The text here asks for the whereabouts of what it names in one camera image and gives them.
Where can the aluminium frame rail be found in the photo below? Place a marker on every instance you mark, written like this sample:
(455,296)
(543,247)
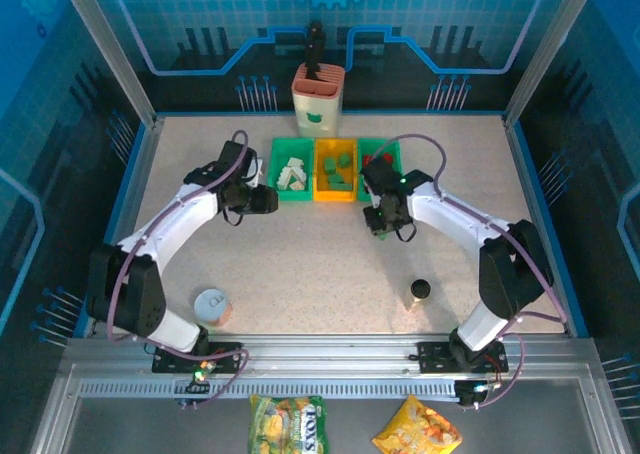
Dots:
(325,354)

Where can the aluminium frame post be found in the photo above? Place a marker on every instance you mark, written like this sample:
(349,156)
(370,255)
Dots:
(542,49)
(118,59)

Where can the tin can with pull tab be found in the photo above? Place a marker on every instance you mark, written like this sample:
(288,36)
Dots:
(212,306)

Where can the small LED controller board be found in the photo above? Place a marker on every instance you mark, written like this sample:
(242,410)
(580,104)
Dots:
(201,373)
(477,389)

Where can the yellow plastic bin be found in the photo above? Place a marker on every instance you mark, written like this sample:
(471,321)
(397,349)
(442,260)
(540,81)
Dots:
(322,149)

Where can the cream knife block pink top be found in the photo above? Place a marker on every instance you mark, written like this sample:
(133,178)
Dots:
(320,104)

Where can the small bottle with black cap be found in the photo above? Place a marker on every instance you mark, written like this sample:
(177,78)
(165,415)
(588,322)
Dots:
(420,289)

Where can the yellow snack bag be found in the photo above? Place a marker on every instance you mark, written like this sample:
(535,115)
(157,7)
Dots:
(417,429)

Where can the grey left camera bracket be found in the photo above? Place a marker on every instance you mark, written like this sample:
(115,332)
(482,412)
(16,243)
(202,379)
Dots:
(257,171)

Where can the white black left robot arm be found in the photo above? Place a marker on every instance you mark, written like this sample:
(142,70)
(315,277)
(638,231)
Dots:
(170,224)

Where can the green plastic bin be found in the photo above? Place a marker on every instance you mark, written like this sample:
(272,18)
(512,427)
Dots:
(367,146)
(287,146)

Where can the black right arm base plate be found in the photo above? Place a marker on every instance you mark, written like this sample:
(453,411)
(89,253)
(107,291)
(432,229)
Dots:
(432,356)

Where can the green candy bag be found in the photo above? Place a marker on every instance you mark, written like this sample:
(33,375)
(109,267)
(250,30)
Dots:
(287,424)

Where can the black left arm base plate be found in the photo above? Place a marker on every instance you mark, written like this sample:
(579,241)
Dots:
(227,356)

